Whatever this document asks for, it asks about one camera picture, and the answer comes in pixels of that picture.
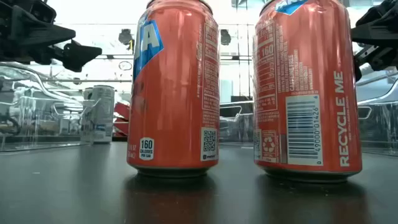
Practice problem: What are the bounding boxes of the red plastic storage bin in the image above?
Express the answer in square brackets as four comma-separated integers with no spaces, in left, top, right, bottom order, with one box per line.
[113,101,131,121]
[113,118,130,137]

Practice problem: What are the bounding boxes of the dark round fixture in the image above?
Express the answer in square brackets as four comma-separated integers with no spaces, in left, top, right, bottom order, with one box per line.
[220,29,233,46]
[118,28,135,46]

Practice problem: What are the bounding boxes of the grey soda can black lid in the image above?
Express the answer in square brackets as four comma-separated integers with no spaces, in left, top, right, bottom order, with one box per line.
[80,85,116,145]

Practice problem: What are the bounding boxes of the clear plastic bin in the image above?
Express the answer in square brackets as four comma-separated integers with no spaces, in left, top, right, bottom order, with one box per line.
[356,73,398,156]
[219,100,255,147]
[0,61,101,152]

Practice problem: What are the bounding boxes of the red soda can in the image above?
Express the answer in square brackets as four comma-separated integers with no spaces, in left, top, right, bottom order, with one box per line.
[126,0,221,179]
[252,0,363,184]

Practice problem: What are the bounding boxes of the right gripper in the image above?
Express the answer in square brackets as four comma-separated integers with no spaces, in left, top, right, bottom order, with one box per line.
[351,0,398,83]

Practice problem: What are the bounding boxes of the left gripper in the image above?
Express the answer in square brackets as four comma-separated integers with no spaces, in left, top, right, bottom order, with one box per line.
[0,0,103,73]

